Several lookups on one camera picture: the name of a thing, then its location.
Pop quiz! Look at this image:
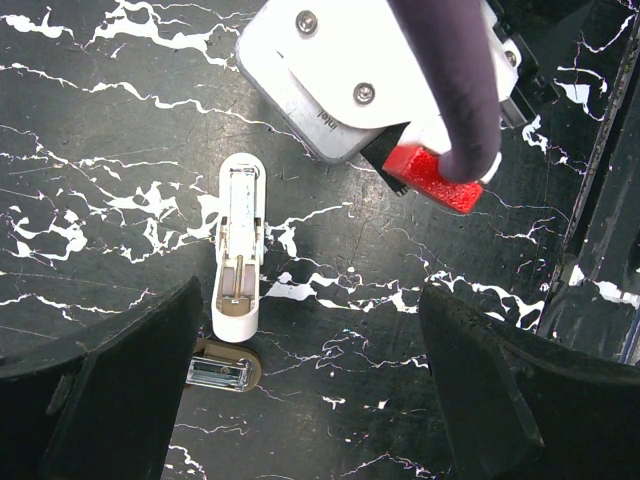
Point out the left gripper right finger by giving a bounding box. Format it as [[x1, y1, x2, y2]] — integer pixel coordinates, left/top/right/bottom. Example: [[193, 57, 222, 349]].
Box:
[[419, 285, 639, 479]]

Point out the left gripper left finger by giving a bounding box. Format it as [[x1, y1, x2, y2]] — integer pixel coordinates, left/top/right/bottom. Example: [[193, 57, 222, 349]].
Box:
[[1, 277, 203, 479]]

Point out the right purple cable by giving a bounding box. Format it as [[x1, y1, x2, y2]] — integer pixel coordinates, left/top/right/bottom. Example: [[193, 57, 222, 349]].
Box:
[[387, 0, 504, 184]]

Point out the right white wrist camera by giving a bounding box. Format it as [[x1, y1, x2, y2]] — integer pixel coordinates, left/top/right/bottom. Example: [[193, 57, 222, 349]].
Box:
[[236, 1, 524, 162]]

